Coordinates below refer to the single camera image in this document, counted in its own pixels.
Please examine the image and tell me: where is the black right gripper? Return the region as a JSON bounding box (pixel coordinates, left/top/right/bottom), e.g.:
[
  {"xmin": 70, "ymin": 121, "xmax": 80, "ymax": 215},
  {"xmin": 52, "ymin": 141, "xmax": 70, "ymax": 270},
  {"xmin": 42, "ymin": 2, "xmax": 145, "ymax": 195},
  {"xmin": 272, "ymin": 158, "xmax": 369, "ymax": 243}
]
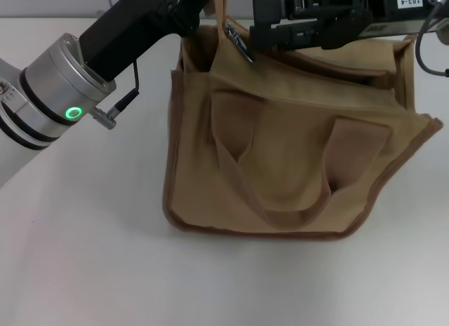
[{"xmin": 249, "ymin": 0, "xmax": 436, "ymax": 52}]

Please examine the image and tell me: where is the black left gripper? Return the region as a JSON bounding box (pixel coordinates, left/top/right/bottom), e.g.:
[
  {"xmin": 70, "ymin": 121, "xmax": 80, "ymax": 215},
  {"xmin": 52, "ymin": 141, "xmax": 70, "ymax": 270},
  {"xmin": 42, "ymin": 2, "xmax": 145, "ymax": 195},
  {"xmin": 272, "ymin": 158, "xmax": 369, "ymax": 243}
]
[{"xmin": 79, "ymin": 0, "xmax": 213, "ymax": 82}]

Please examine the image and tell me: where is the silver metal zipper pull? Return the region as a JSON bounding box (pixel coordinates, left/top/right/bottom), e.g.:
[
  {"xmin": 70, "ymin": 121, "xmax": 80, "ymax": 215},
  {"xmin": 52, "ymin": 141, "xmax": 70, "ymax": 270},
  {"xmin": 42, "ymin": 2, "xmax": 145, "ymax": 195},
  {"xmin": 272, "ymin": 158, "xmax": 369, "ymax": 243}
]
[{"xmin": 223, "ymin": 20, "xmax": 255, "ymax": 63}]

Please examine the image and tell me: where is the khaki canvas food bag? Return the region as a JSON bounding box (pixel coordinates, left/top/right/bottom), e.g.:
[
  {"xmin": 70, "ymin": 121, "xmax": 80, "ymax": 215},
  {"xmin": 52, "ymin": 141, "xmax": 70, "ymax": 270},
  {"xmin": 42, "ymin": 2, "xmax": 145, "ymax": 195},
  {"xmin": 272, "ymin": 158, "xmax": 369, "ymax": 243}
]
[{"xmin": 161, "ymin": 0, "xmax": 443, "ymax": 242}]

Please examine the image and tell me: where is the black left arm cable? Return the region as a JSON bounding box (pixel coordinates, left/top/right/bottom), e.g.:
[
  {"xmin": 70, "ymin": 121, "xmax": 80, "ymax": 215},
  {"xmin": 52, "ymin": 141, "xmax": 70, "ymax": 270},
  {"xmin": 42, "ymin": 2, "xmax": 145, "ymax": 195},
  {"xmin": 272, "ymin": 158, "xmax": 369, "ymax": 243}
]
[{"xmin": 92, "ymin": 60, "xmax": 142, "ymax": 131}]

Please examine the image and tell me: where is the grey right arm cable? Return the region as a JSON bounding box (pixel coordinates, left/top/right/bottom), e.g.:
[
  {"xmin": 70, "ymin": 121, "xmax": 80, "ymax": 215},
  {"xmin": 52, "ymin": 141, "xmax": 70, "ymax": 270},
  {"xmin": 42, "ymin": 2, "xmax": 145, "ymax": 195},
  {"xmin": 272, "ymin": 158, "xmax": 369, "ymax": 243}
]
[{"xmin": 415, "ymin": 0, "xmax": 449, "ymax": 78}]

